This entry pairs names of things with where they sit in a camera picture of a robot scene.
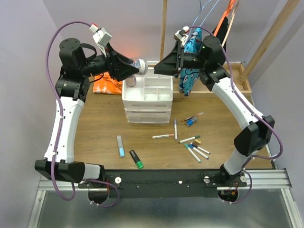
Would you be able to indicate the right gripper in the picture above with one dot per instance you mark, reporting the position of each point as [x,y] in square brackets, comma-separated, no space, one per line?
[171,64]

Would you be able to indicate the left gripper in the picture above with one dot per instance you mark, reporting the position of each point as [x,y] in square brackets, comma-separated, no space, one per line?
[118,68]

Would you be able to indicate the pink capped pen tube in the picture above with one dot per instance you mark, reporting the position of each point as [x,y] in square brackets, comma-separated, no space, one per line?
[131,81]

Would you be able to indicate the clear jar of paperclips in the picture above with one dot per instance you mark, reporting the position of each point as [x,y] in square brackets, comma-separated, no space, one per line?
[140,64]

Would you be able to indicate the white plastic drawer organizer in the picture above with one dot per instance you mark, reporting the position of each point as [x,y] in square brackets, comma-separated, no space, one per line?
[150,100]

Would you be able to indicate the light blue highlighter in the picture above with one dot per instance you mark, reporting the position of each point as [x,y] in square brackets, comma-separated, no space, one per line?
[120,146]

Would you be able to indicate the black green highlighter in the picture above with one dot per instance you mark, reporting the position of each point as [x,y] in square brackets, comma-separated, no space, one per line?
[136,159]

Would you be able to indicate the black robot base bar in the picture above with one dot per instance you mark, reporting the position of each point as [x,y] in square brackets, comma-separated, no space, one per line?
[172,183]

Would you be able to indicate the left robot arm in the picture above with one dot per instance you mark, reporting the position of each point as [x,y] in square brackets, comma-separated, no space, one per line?
[71,90]

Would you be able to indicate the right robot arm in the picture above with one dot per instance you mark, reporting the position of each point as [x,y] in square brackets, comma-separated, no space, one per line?
[255,127]

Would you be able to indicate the orange tie-dye cloth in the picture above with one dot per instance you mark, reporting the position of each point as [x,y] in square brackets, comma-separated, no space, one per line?
[104,84]

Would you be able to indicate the blue patterned shirt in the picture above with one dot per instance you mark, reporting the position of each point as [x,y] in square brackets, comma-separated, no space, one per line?
[188,76]

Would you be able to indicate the orange red pen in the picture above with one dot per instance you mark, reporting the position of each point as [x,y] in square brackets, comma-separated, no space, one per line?
[186,119]

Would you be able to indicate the purple capped white marker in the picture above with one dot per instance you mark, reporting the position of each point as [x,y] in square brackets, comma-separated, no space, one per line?
[175,130]

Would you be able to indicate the blue grey stamp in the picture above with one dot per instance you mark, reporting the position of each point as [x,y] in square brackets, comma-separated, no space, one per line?
[191,121]

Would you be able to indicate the black garment on hanger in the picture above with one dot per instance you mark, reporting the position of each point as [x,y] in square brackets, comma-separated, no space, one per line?
[223,30]

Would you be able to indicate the peach capped white marker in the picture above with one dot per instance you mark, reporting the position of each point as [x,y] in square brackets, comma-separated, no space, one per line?
[163,136]

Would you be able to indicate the green capped white marker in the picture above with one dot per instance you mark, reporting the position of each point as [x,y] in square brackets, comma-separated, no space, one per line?
[189,139]

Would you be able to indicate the teal capped white marker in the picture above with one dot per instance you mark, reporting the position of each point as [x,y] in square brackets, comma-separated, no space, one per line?
[192,153]

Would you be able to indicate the black capped white marker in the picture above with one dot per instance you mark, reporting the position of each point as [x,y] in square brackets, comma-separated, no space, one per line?
[196,146]

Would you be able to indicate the small tan eraser block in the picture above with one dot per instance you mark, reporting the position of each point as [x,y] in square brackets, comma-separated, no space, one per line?
[197,141]

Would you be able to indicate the blue capped white marker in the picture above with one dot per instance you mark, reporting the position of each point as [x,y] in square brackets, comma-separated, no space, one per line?
[198,151]

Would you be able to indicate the wooden hanger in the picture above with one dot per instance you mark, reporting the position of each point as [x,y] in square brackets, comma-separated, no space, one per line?
[231,22]

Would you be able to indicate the orange hanger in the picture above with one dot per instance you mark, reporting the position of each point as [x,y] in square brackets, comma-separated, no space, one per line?
[225,14]

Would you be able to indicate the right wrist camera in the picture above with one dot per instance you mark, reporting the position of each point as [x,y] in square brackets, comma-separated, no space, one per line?
[182,36]

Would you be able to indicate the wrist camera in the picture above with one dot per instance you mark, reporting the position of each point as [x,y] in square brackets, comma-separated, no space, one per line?
[101,37]
[182,36]

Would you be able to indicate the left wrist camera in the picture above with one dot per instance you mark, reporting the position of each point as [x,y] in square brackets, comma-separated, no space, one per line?
[101,37]

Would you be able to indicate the light blue wire hanger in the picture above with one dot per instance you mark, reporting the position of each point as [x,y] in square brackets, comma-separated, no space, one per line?
[208,13]

